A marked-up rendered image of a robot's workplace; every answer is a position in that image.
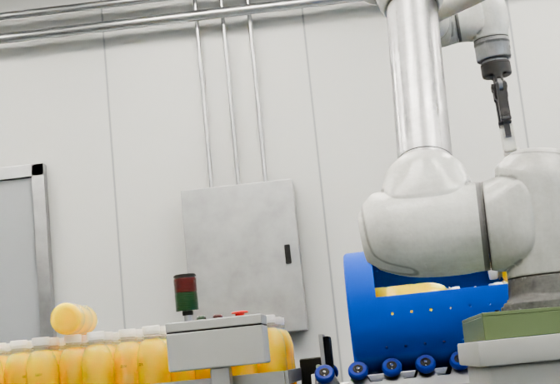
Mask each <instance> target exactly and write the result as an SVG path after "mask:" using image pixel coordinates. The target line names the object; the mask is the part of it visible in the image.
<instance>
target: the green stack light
mask: <svg viewBox="0 0 560 384"><path fill-rule="evenodd" d="M174 296H175V305H176V306H175V307H176V312H185V311H197V310H199V303H198V292H180V293H176V294H174Z"/></svg>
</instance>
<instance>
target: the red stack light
mask: <svg viewBox="0 0 560 384"><path fill-rule="evenodd" d="M173 286H174V293H175V294H176V293H180V292H197V291H198V287H197V278H196V277H181V278H176V279H173Z"/></svg>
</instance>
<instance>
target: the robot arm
mask: <svg viewBox="0 0 560 384"><path fill-rule="evenodd" d="M364 1H365V2H368V3H370V4H372V5H378V6H379V8H380V10H381V12H382V14H383V15H384V16H385V17H386V18H387V33H388V46H389V57H390V70H391V75H392V97H393V109H394V122H395V134H396V146H397V161H395V162H394V163H393V164H392V165H391V166H390V168H389V169H388V170H387V171H386V173H385V175H384V179H383V184H382V189H381V191H380V192H376V193H373V194H372V195H371V196H370V197H369V198H368V199H367V200H366V201H365V202H364V203H363V205H362V208H361V210H360V212H359V213H358V216H357V221H358V227H359V232H360V237H361V241H362V248H363V252H364V255H365V258H366V260H367V262H368V263H370V264H372V265H374V266H375V267H377V268H378V269H379V270H381V271H384V272H388V273H392V274H395V275H399V276H405V277H450V276H459V275H465V274H471V273H475V272H484V271H491V269H492V271H498V272H507V279H508V302H507V303H505V304H503V307H502V308H501V311H511V310H522V309H533V308H543V307H560V149H556V148H550V147H531V148H524V149H520V150H517V146H516V141H515V136H514V131H513V124H512V120H511V119H512V116H511V113H510V107H509V102H508V83H507V82H506V81H505V80H503V78H504V77H508V76H510V75H511V74H512V68H511V63H510V61H509V59H510V58H511V56H512V54H511V50H510V49H511V46H510V39H509V36H508V29H509V18H508V10H507V6H506V3H505V1H504V0H364ZM458 39H459V40H458ZM459 42H473V46H474V49H475V54H476V59H477V64H479V65H481V67H480V68H481V73H482V79H484V80H488V81H489V80H492V82H493V84H491V91H492V95H493V101H494V102H495V105H496V110H497V119H498V126H499V128H500V129H499V130H500V135H501V140H502V149H503V150H504V152H512V153H511V154H510V155H508V156H506V157H505V158H504V159H503V160H502V161H500V163H499V164H498V165H497V166H496V167H495V170H494V171H495V177H493V178H491V179H488V180H486V181H484V182H482V184H481V183H480V182H471V179H470V177H469V175H468V170H467V169H466V167H465V166H464V165H463V164H462V163H461V162H460V161H459V160H457V159H456V158H455V157H453V152H452V144H451V135H450V127H449V118H448V103H447V94H446V86H445V77H444V70H443V54H442V47H447V46H450V45H453V44H455V43H459ZM514 151H515V152H514ZM504 152H503V155H504ZM504 156H505V155H504ZM490 262H491V265H490Z"/></svg>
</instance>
